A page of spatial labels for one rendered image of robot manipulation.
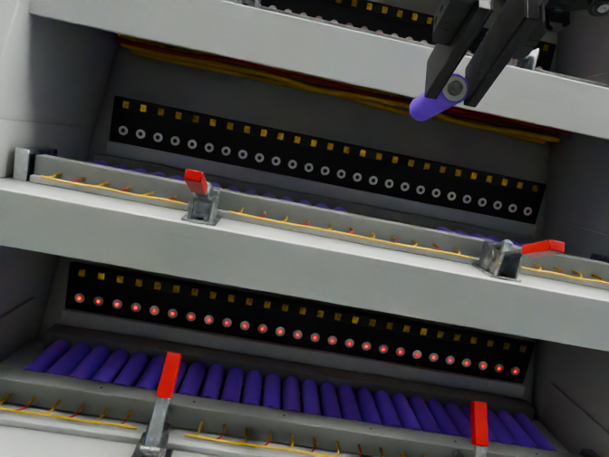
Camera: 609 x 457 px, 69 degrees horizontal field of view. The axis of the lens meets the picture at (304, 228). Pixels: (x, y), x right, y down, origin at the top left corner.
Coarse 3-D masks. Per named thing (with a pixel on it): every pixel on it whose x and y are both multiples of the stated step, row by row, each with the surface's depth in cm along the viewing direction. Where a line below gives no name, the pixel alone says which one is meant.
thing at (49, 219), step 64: (0, 128) 37; (64, 128) 47; (0, 192) 34; (64, 192) 37; (320, 192) 54; (64, 256) 35; (128, 256) 35; (192, 256) 36; (256, 256) 36; (320, 256) 36; (384, 256) 38; (576, 256) 52; (448, 320) 38; (512, 320) 38; (576, 320) 38
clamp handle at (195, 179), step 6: (186, 174) 30; (192, 174) 30; (198, 174) 30; (186, 180) 30; (192, 180) 30; (198, 180) 30; (204, 180) 31; (192, 186) 32; (198, 186) 31; (204, 186) 32; (210, 186) 37; (198, 192) 33; (204, 192) 33; (210, 192) 37; (198, 198) 36; (204, 198) 36; (210, 198) 37
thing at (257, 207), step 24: (48, 168) 39; (72, 168) 39; (96, 168) 39; (120, 192) 38; (144, 192) 40; (168, 192) 40; (240, 192) 42; (264, 216) 40; (288, 216) 41; (312, 216) 41; (336, 216) 41; (360, 216) 42; (408, 240) 42; (432, 240) 42; (456, 240) 42; (480, 240) 42; (528, 264) 43; (552, 264) 43; (576, 264) 43; (600, 264) 43
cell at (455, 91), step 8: (456, 80) 27; (464, 80) 27; (448, 88) 27; (456, 88) 27; (464, 88) 27; (440, 96) 27; (448, 96) 27; (456, 96) 27; (464, 96) 27; (416, 104) 31; (424, 104) 30; (432, 104) 29; (440, 104) 28; (448, 104) 28; (416, 112) 32; (424, 112) 31; (432, 112) 30; (416, 120) 33; (424, 120) 33
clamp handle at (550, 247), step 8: (504, 240) 39; (552, 240) 32; (504, 248) 39; (520, 248) 36; (528, 248) 35; (536, 248) 34; (544, 248) 33; (552, 248) 32; (560, 248) 32; (504, 256) 38; (512, 256) 38; (520, 256) 37; (536, 256) 35
